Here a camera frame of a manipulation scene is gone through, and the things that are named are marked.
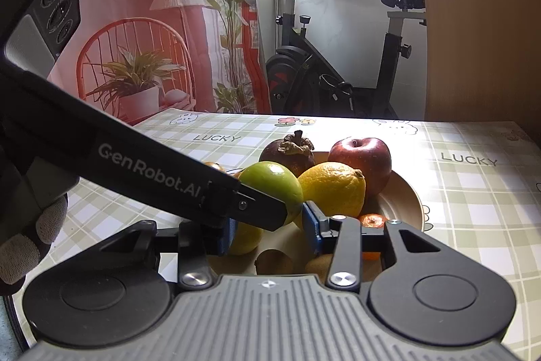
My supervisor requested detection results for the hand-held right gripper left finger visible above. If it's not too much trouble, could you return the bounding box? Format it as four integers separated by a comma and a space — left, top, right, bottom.
99, 218, 237, 289

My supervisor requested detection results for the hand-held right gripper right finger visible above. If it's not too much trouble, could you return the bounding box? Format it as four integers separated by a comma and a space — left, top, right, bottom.
302, 200, 455, 290

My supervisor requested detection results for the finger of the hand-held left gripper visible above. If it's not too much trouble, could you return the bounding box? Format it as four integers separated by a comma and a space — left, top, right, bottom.
230, 186, 305, 232

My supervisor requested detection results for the green round fruit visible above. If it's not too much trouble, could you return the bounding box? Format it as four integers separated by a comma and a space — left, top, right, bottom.
228, 161, 305, 256

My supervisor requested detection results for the brown longan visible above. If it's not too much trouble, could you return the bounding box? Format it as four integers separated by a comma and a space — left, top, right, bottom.
256, 249, 295, 276
304, 253, 335, 283

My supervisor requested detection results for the yellow lemon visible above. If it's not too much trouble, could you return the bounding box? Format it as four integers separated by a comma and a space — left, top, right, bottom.
296, 161, 367, 230

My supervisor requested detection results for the purple mangosteen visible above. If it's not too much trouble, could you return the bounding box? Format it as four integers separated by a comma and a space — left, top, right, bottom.
259, 130, 316, 178

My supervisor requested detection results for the small orange mandarin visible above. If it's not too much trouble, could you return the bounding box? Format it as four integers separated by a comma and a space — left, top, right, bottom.
359, 214, 386, 262

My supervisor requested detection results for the red apple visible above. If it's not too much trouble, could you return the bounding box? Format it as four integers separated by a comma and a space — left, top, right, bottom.
328, 137, 392, 197

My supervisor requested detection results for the beige oval plate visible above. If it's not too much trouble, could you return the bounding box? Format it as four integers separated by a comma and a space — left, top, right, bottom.
211, 152, 424, 281

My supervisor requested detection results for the person's left hand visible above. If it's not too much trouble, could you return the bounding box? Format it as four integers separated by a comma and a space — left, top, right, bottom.
0, 145, 79, 296

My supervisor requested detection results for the black exercise bike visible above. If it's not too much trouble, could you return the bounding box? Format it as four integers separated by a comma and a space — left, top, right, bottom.
253, 0, 427, 118

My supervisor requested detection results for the wooden panel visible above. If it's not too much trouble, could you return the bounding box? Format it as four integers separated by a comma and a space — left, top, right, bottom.
411, 0, 541, 124

